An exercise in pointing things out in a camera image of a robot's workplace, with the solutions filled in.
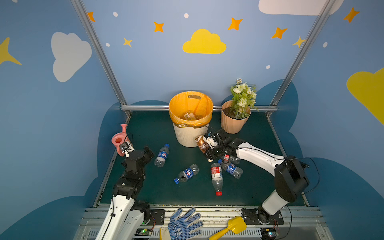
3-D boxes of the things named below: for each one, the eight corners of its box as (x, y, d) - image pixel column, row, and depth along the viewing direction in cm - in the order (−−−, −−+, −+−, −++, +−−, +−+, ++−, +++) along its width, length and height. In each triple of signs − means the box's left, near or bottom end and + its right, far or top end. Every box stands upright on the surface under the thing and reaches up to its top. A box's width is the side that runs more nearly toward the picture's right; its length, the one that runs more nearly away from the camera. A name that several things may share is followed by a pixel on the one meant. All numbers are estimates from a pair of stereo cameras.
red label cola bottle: (212, 195, 82) (214, 192, 78) (210, 166, 93) (211, 162, 89) (223, 195, 82) (225, 192, 78) (219, 166, 93) (221, 162, 89)
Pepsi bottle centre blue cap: (177, 186, 84) (176, 184, 81) (172, 178, 87) (171, 176, 84) (199, 172, 90) (200, 169, 87) (194, 165, 93) (195, 162, 90)
